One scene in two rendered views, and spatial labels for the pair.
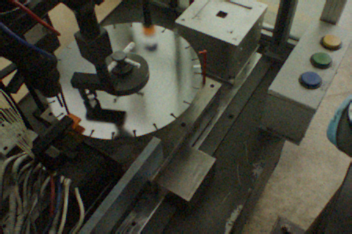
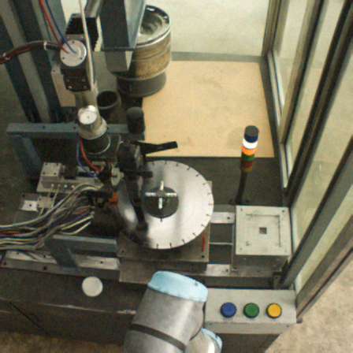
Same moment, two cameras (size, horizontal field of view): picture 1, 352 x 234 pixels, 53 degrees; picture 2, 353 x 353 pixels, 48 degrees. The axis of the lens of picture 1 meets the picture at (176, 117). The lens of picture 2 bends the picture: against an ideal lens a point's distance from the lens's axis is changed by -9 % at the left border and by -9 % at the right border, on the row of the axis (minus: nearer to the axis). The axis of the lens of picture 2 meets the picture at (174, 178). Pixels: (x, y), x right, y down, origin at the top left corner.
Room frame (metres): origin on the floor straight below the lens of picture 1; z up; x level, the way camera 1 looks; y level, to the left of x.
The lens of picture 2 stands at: (0.21, -0.54, 2.14)
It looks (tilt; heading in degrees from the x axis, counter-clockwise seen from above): 56 degrees down; 61
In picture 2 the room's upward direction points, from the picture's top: 2 degrees counter-clockwise
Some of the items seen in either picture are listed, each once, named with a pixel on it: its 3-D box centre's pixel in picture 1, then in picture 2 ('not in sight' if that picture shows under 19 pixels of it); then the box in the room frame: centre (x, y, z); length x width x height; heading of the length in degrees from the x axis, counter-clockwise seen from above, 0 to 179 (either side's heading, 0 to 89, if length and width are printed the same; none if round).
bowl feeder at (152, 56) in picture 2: not in sight; (138, 53); (0.83, 0.84, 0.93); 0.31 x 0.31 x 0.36
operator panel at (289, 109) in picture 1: (306, 80); (247, 313); (0.58, -0.33, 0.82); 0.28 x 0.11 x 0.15; 144
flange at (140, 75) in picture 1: (122, 69); (161, 200); (0.53, 0.11, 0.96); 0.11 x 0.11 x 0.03
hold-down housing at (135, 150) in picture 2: (82, 8); (130, 166); (0.45, 0.13, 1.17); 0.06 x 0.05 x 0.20; 135
